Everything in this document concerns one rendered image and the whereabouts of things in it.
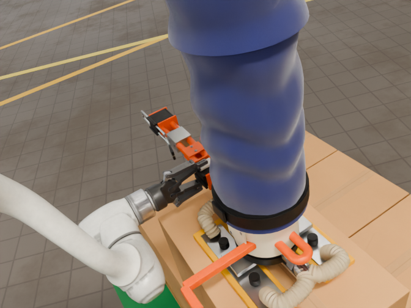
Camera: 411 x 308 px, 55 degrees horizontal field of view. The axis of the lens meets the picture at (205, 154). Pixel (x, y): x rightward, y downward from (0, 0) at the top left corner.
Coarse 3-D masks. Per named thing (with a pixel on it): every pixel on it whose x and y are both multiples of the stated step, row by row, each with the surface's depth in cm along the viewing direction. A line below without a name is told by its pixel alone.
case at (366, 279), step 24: (168, 216) 123; (192, 216) 121; (216, 216) 120; (312, 216) 113; (168, 240) 125; (192, 240) 114; (336, 240) 105; (192, 264) 108; (360, 264) 99; (216, 288) 101; (336, 288) 95; (360, 288) 94; (384, 288) 93
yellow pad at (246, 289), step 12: (204, 240) 111; (216, 240) 110; (228, 240) 107; (216, 252) 107; (228, 276) 101; (240, 276) 100; (252, 276) 97; (264, 276) 99; (240, 288) 98; (252, 288) 97; (276, 288) 96; (252, 300) 95
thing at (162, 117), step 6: (162, 108) 144; (150, 114) 143; (156, 114) 142; (162, 114) 141; (168, 114) 140; (156, 120) 139; (162, 120) 138; (168, 120) 138; (174, 120) 140; (168, 126) 140
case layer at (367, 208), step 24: (312, 144) 200; (312, 168) 187; (336, 168) 184; (360, 168) 181; (312, 192) 175; (336, 192) 172; (360, 192) 170; (384, 192) 167; (408, 192) 165; (336, 216) 162; (360, 216) 160; (384, 216) 158; (408, 216) 156; (360, 240) 152; (384, 240) 150; (408, 240) 148; (168, 264) 160; (384, 264) 142; (408, 264) 140; (408, 288) 134
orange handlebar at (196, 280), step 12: (168, 132) 135; (180, 144) 128; (192, 144) 126; (192, 156) 122; (300, 240) 91; (228, 252) 92; (240, 252) 92; (288, 252) 89; (312, 252) 89; (216, 264) 90; (228, 264) 91; (300, 264) 88; (192, 276) 89; (204, 276) 89; (180, 288) 88; (192, 288) 88; (192, 300) 85
